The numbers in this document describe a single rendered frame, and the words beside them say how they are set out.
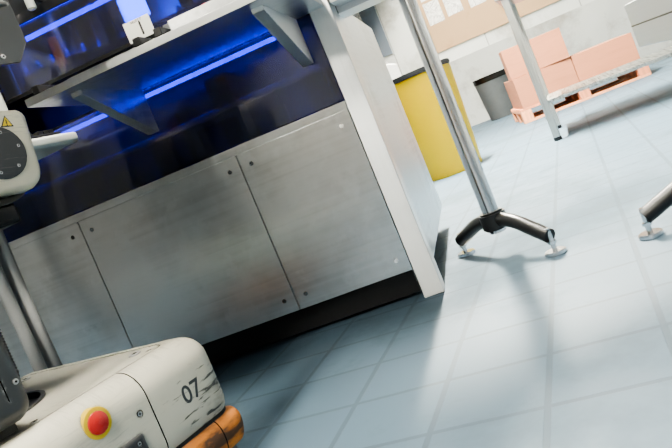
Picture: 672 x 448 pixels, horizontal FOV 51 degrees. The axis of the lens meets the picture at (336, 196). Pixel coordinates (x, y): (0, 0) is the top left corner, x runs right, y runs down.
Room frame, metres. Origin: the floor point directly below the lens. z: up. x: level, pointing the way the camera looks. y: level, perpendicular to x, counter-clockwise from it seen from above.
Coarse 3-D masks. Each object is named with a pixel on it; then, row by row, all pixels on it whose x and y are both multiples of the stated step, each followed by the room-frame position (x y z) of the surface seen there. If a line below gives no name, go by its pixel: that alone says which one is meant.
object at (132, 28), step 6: (138, 18) 2.06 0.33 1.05; (144, 18) 2.05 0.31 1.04; (126, 24) 2.07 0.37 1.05; (132, 24) 2.06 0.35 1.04; (138, 24) 2.06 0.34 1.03; (144, 24) 2.06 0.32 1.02; (150, 24) 2.05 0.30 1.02; (126, 30) 2.07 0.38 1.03; (132, 30) 2.07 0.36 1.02; (138, 30) 2.06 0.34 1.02; (144, 30) 2.06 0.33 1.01; (150, 30) 2.05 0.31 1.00; (132, 36) 2.07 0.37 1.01; (138, 36) 2.06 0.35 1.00; (144, 36) 2.06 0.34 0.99; (132, 42) 2.07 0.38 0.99
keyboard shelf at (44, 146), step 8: (48, 136) 1.86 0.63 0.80; (56, 136) 1.88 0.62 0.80; (64, 136) 1.90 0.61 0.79; (72, 136) 1.93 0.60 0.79; (40, 144) 1.82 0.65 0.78; (48, 144) 1.84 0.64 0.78; (56, 144) 1.87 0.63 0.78; (64, 144) 1.91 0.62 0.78; (40, 152) 1.88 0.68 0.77; (48, 152) 1.94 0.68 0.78
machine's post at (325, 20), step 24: (336, 24) 1.95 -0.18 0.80; (336, 48) 1.95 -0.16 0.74; (336, 72) 1.96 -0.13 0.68; (360, 96) 1.95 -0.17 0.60; (360, 120) 1.95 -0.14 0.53; (384, 144) 1.95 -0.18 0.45; (384, 168) 1.95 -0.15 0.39; (384, 192) 1.96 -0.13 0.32; (408, 216) 1.95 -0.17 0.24; (408, 240) 1.95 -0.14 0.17; (432, 264) 1.95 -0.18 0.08; (432, 288) 1.95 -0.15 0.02
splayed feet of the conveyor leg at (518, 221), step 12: (480, 216) 2.07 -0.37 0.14; (492, 216) 2.03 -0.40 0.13; (504, 216) 2.00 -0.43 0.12; (516, 216) 1.96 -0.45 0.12; (468, 228) 2.17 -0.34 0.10; (480, 228) 2.13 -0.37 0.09; (492, 228) 2.04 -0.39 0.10; (516, 228) 1.95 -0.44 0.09; (528, 228) 1.91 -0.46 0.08; (540, 228) 1.88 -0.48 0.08; (456, 240) 2.26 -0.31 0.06; (468, 240) 2.22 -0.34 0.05; (552, 240) 1.86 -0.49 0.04; (468, 252) 2.25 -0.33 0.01; (552, 252) 1.85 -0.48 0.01; (564, 252) 1.84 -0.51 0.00
